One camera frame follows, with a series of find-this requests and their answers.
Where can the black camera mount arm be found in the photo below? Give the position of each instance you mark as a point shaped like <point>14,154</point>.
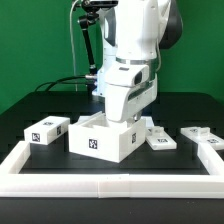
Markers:
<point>97,10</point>

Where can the white cabinet top block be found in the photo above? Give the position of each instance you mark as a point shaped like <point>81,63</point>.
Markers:
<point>47,130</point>

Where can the white marker base plate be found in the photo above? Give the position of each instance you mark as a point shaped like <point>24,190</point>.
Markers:
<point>102,121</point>

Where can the white frame fence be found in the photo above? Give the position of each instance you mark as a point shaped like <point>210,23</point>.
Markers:
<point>15,184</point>

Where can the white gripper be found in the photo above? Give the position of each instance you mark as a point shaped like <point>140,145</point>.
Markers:
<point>128,91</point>

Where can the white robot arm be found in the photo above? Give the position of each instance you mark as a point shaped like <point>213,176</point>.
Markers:
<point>134,33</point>

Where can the white cabinet body box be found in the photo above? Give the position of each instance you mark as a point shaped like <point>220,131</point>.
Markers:
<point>113,143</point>

